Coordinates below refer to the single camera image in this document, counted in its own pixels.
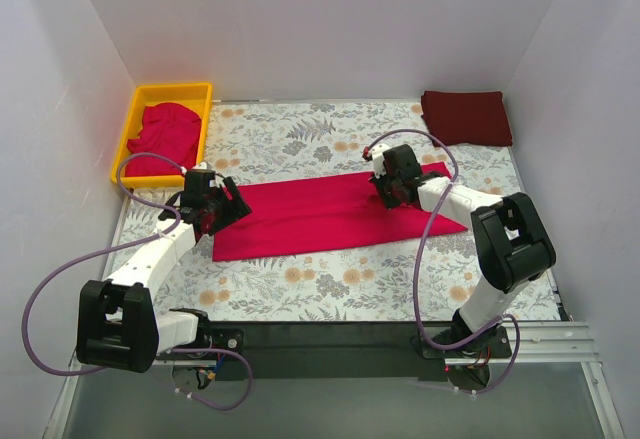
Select bright red t-shirt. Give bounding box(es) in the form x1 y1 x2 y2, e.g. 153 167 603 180
211 161 470 263

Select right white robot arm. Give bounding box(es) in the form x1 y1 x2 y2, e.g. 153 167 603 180
363 144 556 357

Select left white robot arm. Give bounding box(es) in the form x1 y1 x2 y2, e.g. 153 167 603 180
76 169 251 373

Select floral patterned table mat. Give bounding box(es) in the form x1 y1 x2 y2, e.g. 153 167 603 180
98 101 560 323

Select red t-shirt in bin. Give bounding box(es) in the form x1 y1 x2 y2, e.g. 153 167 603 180
125 103 202 177

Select folded dark red t-shirt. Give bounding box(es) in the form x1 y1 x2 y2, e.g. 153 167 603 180
421 91 513 147

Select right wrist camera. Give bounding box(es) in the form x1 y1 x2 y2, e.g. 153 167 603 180
362 143 390 167

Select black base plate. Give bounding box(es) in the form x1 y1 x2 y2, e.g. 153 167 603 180
154 322 513 381

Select aluminium rail frame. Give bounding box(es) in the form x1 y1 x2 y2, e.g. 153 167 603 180
44 238 626 439

